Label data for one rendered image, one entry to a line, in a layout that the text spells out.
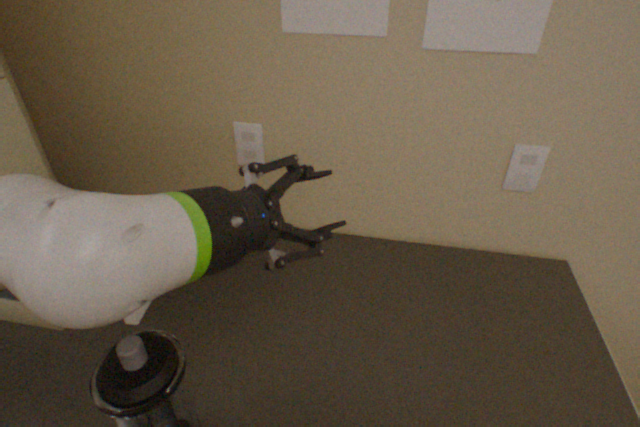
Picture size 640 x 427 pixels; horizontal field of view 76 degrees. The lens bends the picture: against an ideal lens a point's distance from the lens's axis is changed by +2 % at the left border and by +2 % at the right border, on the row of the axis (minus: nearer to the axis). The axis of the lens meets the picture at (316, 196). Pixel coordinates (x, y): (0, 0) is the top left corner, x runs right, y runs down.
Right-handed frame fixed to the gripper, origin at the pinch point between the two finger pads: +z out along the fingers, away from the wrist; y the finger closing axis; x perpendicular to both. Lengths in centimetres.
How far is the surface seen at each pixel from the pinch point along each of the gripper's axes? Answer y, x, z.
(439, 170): -0.2, 5.1, 42.2
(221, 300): 14.2, -35.9, 6.0
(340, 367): 29.7, -11.2, 7.9
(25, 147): -22, -40, -21
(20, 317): 6, -63, -21
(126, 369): 12.9, -14.0, -27.3
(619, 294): 42, 30, 73
